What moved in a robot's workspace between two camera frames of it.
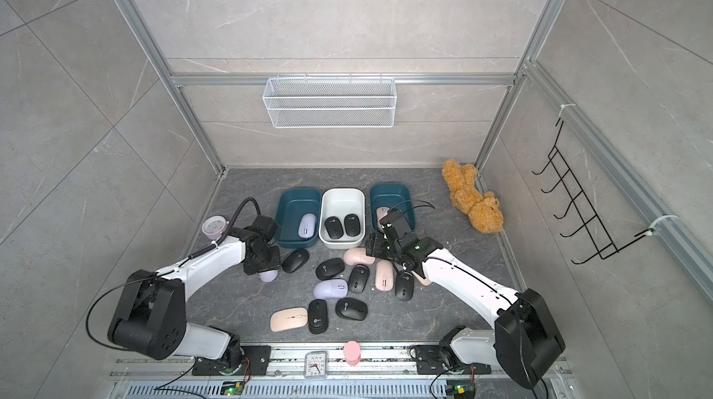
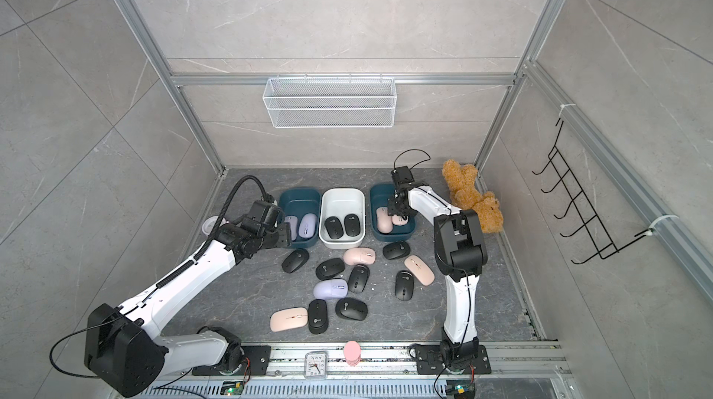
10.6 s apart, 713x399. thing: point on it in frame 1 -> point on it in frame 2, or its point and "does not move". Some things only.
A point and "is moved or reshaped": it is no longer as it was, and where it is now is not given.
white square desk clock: (316, 365) does not move
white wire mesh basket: (330, 103) does not move
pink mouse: (384, 276) is moved or reshaped
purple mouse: (268, 276) -> (292, 220)
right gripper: (376, 244) -> (394, 208)
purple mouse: (307, 225) does not move
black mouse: (405, 286) does not move
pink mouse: (381, 212) does not move
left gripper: (254, 269) -> (285, 232)
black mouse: (295, 260) does not move
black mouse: (334, 227) does not move
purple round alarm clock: (213, 226) does not move
